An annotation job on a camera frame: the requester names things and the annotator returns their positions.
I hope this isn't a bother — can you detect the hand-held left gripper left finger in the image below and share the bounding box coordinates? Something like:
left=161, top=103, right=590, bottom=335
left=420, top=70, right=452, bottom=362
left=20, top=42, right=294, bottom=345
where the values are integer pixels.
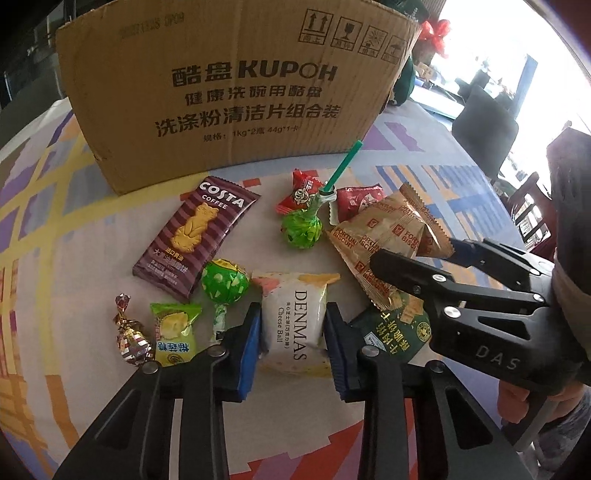
left=53, top=302, right=262, bottom=480

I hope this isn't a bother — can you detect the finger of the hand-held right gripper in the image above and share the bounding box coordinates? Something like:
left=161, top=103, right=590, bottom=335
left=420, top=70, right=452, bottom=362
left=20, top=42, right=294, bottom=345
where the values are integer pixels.
left=450, top=237, right=556, bottom=283
left=369, top=248, right=463, bottom=320

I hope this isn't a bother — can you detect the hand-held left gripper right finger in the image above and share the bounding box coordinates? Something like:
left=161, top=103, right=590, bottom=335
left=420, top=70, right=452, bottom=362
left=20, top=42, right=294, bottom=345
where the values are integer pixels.
left=324, top=302, right=527, bottom=480

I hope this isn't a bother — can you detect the large brown biscuit packet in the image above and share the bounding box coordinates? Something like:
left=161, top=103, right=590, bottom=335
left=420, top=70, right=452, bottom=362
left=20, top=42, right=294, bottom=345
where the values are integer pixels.
left=327, top=191, right=422, bottom=311

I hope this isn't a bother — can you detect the small brown biscuit packet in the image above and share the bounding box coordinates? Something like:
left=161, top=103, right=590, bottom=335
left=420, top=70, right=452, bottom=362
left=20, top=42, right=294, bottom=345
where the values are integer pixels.
left=399, top=182, right=457, bottom=260

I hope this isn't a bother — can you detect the green cracker packet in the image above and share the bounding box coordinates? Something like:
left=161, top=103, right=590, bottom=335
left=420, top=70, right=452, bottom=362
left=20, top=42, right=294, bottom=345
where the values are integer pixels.
left=350, top=295, right=434, bottom=367

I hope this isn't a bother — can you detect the white cheese ball packet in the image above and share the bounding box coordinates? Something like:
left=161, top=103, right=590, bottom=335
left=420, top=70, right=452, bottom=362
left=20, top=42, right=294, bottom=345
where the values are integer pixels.
left=252, top=271, right=341, bottom=376

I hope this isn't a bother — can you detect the green yellow durian candy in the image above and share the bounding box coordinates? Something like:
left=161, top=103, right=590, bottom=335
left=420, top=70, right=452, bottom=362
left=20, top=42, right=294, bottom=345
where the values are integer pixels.
left=150, top=302, right=204, bottom=368

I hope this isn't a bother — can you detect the green lollipop with white stick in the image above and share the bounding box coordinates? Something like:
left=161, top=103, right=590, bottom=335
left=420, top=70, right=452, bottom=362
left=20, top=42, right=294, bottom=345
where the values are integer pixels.
left=201, top=258, right=250, bottom=343

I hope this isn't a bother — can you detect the red candy packet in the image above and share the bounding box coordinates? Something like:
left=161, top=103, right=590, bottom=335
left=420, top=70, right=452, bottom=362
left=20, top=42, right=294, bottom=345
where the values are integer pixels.
left=330, top=185, right=387, bottom=226

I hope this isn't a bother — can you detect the shiny foil candy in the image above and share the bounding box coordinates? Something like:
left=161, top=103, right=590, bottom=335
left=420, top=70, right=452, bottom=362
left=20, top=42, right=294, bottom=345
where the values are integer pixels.
left=113, top=292, right=156, bottom=366

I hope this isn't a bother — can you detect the purple striped biscuit packet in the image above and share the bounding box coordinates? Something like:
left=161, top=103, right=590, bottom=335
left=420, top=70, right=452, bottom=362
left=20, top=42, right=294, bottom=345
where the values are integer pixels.
left=132, top=176, right=260, bottom=303

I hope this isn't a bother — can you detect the red cartoon print candy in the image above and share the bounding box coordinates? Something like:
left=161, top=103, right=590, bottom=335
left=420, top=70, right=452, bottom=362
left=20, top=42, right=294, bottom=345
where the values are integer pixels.
left=276, top=169, right=325, bottom=216

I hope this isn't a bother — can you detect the brown cardboard box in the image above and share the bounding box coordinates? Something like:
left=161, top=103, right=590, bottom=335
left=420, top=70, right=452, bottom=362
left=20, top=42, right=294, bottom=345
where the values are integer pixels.
left=55, top=0, right=422, bottom=196

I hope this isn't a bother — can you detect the person's right forearm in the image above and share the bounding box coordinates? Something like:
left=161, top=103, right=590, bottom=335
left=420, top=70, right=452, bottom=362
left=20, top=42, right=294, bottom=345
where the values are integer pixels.
left=545, top=128, right=591, bottom=264

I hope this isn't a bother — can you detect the person's right hand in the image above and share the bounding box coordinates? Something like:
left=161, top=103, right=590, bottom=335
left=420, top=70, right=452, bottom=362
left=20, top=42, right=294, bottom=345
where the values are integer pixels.
left=496, top=369, right=591, bottom=426

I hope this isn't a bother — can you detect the dark wooden chair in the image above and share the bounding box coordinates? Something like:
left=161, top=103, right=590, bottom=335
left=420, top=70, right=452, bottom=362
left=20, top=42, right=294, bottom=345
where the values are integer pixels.
left=507, top=172, right=555, bottom=243

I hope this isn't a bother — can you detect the dark grey chair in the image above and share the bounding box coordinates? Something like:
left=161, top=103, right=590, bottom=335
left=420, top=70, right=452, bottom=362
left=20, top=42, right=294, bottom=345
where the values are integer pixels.
left=451, top=83, right=520, bottom=178

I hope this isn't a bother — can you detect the colourful patterned tablecloth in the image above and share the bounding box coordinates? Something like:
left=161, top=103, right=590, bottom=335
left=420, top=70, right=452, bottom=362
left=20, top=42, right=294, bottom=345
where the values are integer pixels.
left=0, top=97, right=536, bottom=480

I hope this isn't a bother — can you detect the red ribbon bow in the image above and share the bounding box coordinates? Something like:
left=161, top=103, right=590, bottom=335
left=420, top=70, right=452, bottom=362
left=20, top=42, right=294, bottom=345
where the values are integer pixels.
left=419, top=19, right=451, bottom=58

